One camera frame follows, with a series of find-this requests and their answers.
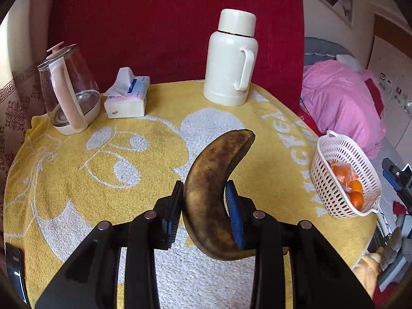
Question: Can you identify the black smartphone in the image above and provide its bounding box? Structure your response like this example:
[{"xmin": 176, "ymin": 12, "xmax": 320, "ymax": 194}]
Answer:
[{"xmin": 6, "ymin": 243, "xmax": 31, "ymax": 308}]

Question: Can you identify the glass kettle with pink handle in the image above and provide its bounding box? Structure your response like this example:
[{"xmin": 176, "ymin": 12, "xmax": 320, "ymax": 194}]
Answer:
[{"xmin": 38, "ymin": 42, "xmax": 101, "ymax": 135}]

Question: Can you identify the overripe brown banana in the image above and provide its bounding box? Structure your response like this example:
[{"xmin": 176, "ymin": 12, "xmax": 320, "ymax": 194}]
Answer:
[{"xmin": 182, "ymin": 129, "xmax": 256, "ymax": 261}]

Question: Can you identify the white tissue pack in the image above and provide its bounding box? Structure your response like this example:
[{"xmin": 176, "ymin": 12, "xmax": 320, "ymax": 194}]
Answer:
[{"xmin": 103, "ymin": 67, "xmax": 151, "ymax": 119}]

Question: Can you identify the pink polka dot quilt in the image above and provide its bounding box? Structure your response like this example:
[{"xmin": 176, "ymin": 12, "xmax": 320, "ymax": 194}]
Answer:
[{"xmin": 301, "ymin": 60, "xmax": 386, "ymax": 159}]

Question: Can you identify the patterned beige curtain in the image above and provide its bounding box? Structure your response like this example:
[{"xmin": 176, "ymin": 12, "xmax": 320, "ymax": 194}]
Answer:
[{"xmin": 0, "ymin": 64, "xmax": 45, "ymax": 191}]

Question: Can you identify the packaged orange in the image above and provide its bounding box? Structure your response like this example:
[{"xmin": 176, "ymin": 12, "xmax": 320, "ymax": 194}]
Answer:
[{"xmin": 329, "ymin": 160, "xmax": 358, "ymax": 192}]

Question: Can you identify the white plastic perforated basket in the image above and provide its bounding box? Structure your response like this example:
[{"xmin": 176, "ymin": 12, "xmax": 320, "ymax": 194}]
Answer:
[{"xmin": 310, "ymin": 131, "xmax": 382, "ymax": 218}]

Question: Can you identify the red mattress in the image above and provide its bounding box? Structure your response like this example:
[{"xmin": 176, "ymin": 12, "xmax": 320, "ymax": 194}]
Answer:
[{"xmin": 47, "ymin": 0, "xmax": 304, "ymax": 111}]

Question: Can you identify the orange tangerine in basket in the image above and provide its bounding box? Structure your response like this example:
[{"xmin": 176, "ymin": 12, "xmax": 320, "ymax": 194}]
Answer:
[
  {"xmin": 348, "ymin": 191, "xmax": 364, "ymax": 211},
  {"xmin": 348, "ymin": 180, "xmax": 363, "ymax": 194}
]

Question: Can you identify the white pillow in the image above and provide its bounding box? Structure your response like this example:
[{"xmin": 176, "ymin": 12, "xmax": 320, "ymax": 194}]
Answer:
[{"xmin": 336, "ymin": 54, "xmax": 364, "ymax": 73}]

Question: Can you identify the yellow and white towel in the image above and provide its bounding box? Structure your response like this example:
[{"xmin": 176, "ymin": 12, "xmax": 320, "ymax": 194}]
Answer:
[{"xmin": 4, "ymin": 82, "xmax": 376, "ymax": 303}]

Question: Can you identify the cream thermos flask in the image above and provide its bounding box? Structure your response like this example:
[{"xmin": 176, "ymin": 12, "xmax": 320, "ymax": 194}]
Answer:
[{"xmin": 203, "ymin": 8, "xmax": 258, "ymax": 106}]

